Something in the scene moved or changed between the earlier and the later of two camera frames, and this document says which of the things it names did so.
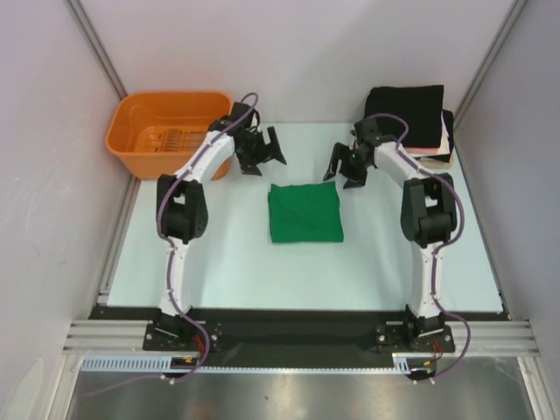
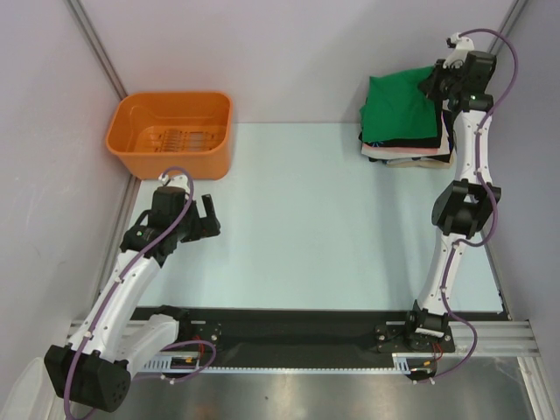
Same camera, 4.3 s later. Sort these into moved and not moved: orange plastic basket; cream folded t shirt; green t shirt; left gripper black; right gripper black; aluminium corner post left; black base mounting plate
Moved: right gripper black; left gripper black; green t shirt
Not moved: orange plastic basket; aluminium corner post left; cream folded t shirt; black base mounting plate
